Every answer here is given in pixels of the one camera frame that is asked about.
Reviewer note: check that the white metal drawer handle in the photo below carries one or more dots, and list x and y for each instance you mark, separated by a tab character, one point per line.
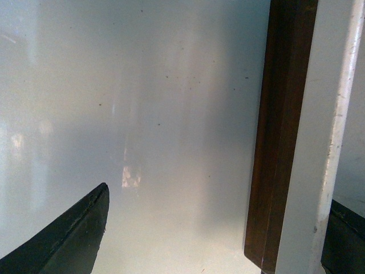
330	75

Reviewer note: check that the wooden drawer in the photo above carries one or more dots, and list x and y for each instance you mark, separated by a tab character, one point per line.
289	38

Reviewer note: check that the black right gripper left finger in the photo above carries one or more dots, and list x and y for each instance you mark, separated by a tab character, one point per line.
69	244

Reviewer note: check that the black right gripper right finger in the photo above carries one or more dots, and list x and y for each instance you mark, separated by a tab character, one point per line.
343	250

